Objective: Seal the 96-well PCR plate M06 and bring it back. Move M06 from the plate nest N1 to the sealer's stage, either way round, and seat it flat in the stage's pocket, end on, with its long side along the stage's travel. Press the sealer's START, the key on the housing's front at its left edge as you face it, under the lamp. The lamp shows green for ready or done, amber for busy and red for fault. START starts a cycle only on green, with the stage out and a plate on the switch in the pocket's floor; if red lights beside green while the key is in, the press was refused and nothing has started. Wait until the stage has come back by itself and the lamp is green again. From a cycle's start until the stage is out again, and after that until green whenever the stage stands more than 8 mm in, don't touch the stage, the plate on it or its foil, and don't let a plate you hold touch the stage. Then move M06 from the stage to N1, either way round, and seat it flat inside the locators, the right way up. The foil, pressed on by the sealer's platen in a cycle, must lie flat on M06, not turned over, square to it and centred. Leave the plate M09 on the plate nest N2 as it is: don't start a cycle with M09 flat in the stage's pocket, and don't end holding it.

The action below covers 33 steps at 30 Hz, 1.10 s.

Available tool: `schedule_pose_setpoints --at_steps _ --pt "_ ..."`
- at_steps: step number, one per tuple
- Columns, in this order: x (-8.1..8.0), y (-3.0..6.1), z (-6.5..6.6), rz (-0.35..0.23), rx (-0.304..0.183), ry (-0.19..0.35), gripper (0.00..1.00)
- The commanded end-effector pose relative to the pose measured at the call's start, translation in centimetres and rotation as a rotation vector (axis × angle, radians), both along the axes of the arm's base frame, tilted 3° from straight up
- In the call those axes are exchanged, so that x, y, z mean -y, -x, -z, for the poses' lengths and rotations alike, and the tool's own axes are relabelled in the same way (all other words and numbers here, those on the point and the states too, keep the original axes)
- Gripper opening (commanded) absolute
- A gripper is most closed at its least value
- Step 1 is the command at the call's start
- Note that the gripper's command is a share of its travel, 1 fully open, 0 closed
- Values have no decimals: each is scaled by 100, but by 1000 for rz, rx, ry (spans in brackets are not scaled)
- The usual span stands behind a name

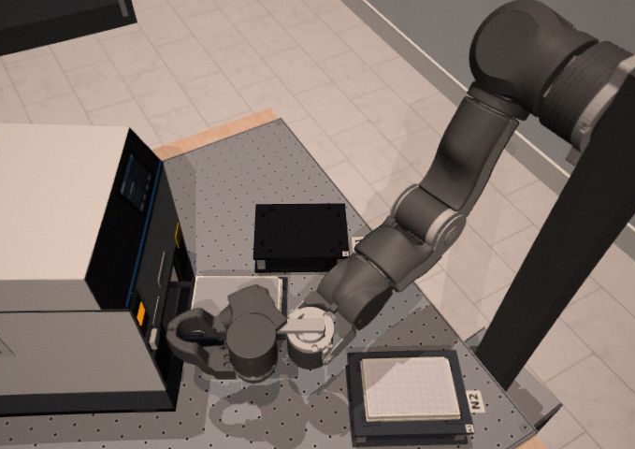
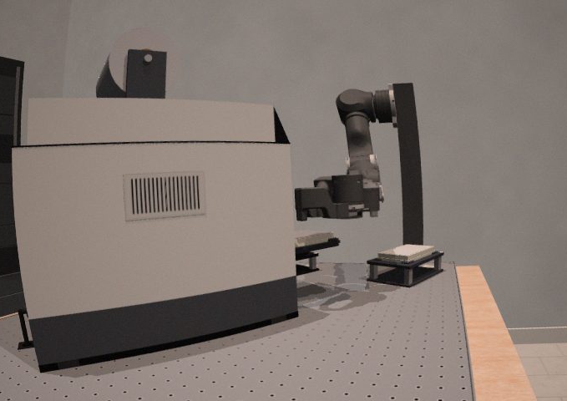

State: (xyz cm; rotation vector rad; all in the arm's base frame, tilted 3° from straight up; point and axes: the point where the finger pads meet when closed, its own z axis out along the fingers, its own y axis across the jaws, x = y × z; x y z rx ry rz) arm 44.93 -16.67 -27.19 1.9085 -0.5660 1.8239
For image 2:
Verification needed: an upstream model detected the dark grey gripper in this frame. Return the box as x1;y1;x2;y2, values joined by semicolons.
295;175;373;221

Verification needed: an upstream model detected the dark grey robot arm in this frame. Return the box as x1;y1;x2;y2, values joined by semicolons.
336;84;397;217

